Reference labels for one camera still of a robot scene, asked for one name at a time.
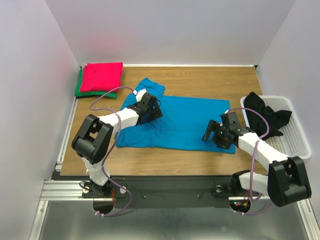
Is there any blue t-shirt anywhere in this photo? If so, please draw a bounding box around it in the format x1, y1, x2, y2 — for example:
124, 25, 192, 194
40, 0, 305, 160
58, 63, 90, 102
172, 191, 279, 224
115, 78, 236, 154

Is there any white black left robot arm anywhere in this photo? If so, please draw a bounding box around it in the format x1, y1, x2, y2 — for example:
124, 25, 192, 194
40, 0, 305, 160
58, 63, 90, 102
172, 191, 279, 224
71, 89, 163, 197

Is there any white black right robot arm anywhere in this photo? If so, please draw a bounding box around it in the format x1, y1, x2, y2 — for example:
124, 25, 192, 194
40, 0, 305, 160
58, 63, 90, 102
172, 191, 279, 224
202, 112, 312, 207

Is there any black t-shirt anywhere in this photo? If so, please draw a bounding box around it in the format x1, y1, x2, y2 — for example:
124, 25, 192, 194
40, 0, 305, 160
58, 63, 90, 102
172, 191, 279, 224
244, 92, 292, 141

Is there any folded green t-shirt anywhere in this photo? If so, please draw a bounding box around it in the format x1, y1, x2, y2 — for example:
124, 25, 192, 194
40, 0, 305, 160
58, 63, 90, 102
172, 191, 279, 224
74, 67, 122, 98

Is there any folded pink t-shirt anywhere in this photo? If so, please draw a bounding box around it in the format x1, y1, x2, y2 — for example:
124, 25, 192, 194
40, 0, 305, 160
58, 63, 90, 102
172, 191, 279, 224
79, 62, 123, 92

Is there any white plastic laundry basket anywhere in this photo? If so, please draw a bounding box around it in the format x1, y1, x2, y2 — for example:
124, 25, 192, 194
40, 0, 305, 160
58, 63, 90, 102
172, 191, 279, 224
239, 94, 312, 161

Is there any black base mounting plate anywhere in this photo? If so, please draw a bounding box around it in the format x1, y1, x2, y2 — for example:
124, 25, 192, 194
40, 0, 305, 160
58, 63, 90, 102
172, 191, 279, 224
52, 175, 247, 213

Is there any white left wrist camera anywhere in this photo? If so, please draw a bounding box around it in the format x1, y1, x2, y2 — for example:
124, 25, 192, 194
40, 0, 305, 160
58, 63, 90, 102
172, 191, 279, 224
132, 88, 147, 102

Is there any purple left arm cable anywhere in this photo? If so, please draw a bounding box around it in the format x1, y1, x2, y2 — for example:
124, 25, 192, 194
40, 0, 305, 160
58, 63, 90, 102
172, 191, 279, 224
89, 86, 133, 218

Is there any aluminium frame rail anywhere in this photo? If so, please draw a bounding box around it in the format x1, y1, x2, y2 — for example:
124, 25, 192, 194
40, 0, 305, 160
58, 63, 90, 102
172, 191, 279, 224
29, 99, 82, 240

